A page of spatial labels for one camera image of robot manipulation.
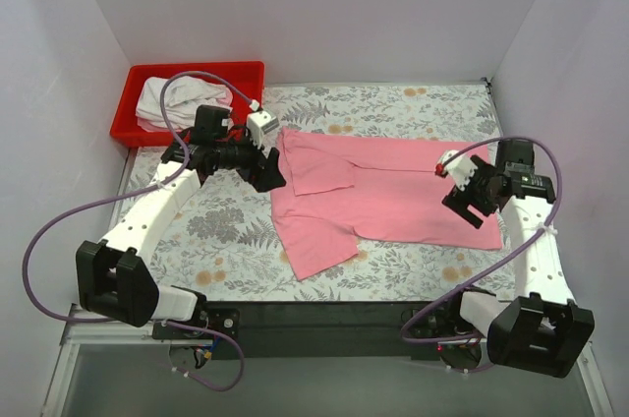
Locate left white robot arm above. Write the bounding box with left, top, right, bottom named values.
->
left=76, top=105, right=286, bottom=338

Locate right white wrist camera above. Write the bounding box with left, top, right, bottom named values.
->
left=435, top=150, right=478, bottom=191

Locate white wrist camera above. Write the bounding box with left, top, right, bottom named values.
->
left=435, top=150, right=478, bottom=191
left=246, top=110, right=279, bottom=149

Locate aluminium frame rail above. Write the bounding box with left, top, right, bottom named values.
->
left=60, top=307, right=164, bottom=346

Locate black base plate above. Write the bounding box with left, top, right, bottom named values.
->
left=151, top=299, right=492, bottom=362

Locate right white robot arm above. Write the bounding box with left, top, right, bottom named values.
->
left=435, top=139, right=595, bottom=378

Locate pink t shirt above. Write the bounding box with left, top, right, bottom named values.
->
left=270, top=129, right=502, bottom=280

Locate white t shirt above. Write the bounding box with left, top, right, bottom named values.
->
left=136, top=76, right=233, bottom=133

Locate red plastic bin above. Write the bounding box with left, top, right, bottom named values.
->
left=110, top=61, right=264, bottom=149

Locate floral table mat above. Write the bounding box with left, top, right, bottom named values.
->
left=97, top=84, right=551, bottom=303

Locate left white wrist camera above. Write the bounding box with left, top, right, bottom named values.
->
left=246, top=110, right=279, bottom=149

